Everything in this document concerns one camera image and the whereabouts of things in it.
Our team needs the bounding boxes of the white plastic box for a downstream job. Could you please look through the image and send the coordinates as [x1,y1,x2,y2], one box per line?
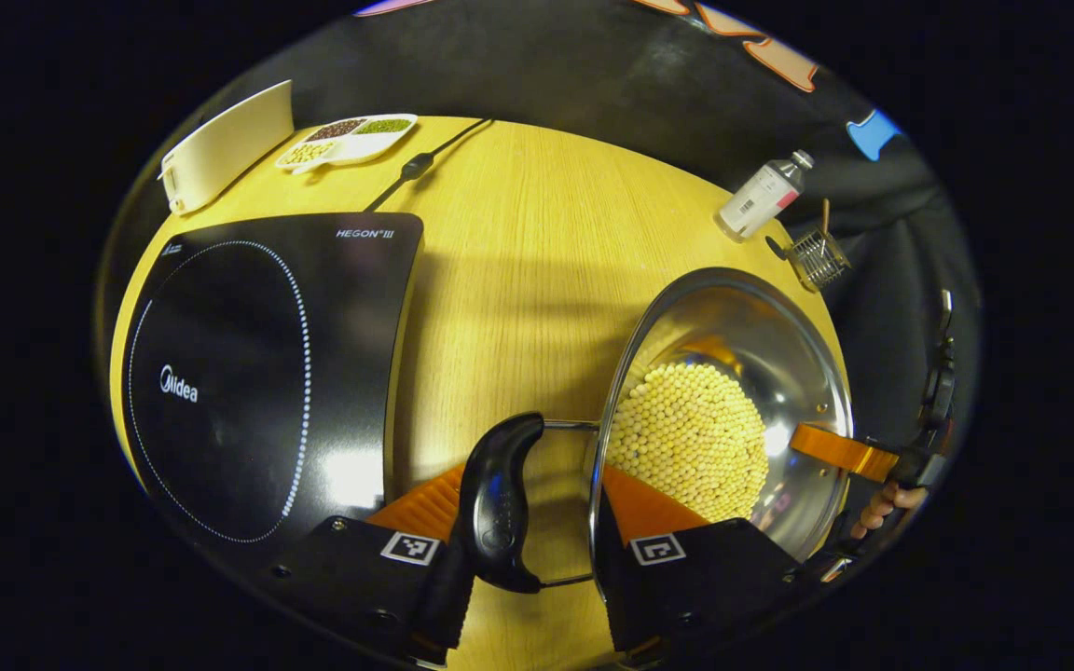
[159,80,296,216]

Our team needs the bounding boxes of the white divided dish of beans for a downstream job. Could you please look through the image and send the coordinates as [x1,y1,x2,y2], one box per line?
[276,114,419,175]

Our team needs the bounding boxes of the black induction cooktop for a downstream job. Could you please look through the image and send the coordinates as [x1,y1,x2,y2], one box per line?
[111,212,424,560]

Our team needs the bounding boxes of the clear glass holder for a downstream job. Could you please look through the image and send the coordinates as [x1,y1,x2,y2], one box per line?
[789,228,853,293]

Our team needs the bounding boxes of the black power cable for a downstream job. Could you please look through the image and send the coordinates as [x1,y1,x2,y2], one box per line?
[365,118,493,212]

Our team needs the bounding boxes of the pile of yellow soybeans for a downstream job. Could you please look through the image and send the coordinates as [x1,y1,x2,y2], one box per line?
[607,362,771,523]

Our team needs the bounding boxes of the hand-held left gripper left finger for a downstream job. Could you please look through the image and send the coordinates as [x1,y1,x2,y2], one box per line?
[262,463,477,664]

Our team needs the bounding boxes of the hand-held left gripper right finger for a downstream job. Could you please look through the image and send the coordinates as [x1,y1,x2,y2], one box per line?
[593,466,804,667]

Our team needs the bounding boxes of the steel pot with black handles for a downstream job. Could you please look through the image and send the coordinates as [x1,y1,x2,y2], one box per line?
[458,267,855,597]

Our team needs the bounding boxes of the small clear bottle white label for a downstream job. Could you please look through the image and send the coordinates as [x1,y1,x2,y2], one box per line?
[717,150,815,243]

